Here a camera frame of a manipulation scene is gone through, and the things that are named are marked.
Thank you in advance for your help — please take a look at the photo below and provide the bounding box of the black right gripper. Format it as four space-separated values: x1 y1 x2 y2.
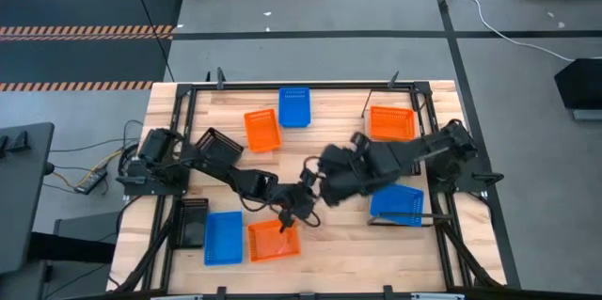
320 133 377 208

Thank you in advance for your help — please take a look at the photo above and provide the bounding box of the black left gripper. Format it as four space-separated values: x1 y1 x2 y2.
277 170 325 234

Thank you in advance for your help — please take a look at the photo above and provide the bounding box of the orange plastic basket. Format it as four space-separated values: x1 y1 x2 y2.
369 105 417 143
246 218 302 263
243 108 283 154

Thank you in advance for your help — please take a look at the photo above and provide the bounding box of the blue plastic basket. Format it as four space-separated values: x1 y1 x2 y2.
203 211 245 267
277 87 312 129
369 182 425 229

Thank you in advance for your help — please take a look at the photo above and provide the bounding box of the wooden shelf with black legs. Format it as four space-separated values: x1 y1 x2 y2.
360 94 456 234

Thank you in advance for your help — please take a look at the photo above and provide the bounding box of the silver aluminium bar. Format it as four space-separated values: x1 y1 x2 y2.
150 293 204 300
411 292 466 300

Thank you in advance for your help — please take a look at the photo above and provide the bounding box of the black power adapter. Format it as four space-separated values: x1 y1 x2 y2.
73 167 107 196

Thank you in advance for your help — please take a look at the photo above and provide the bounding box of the dark desk base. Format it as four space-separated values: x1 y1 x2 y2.
27 210 122 264

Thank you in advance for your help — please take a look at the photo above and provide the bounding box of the black floor-standing equipment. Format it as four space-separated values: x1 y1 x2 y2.
553 57 602 123

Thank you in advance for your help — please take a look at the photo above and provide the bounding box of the black hazard-striped floor mat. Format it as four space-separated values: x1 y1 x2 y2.
0 0 186 93

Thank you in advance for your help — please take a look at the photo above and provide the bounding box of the black desk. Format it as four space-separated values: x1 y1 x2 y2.
0 122 55 276

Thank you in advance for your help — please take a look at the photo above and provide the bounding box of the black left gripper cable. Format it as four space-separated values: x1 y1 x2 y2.
300 210 323 229

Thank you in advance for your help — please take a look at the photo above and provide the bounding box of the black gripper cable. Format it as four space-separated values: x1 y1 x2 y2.
300 210 323 229
304 155 326 174

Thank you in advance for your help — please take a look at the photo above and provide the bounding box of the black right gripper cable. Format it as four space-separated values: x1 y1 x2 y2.
304 155 326 174

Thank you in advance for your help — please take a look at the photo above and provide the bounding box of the thin yellow adapter cable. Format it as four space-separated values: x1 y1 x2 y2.
51 148 124 188

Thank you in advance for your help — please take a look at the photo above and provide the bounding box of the white floor cable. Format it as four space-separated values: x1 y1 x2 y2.
453 0 578 63

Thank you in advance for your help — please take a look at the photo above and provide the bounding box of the long thin black floor cable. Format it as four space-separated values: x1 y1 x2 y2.
125 0 176 84

